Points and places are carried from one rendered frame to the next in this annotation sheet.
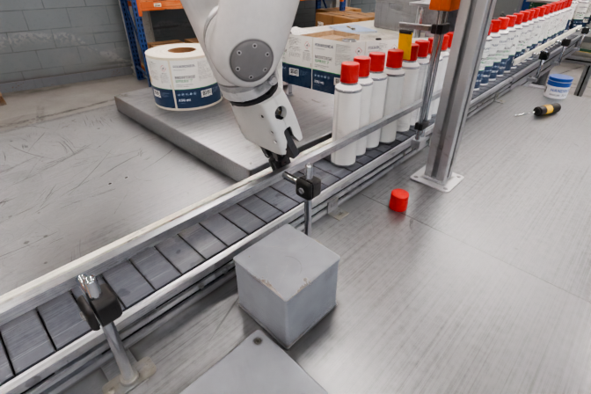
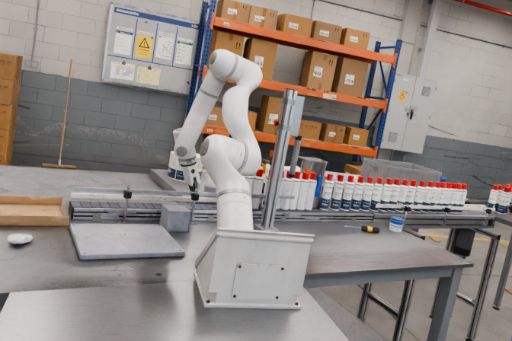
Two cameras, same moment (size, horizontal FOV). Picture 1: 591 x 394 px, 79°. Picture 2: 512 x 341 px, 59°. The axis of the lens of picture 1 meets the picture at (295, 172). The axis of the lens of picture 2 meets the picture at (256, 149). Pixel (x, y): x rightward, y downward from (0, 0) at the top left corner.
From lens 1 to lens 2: 1.61 m
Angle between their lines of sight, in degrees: 27
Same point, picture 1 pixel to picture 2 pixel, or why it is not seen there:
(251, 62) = (181, 151)
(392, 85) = (255, 183)
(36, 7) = (126, 114)
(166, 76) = (175, 163)
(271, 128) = (189, 175)
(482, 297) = not seen: hidden behind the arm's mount
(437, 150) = (265, 212)
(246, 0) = (182, 138)
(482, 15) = (276, 160)
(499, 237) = not seen: hidden behind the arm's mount
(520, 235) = not seen: hidden behind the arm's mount
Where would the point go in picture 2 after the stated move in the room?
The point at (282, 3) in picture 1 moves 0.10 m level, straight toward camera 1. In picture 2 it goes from (190, 140) to (180, 141)
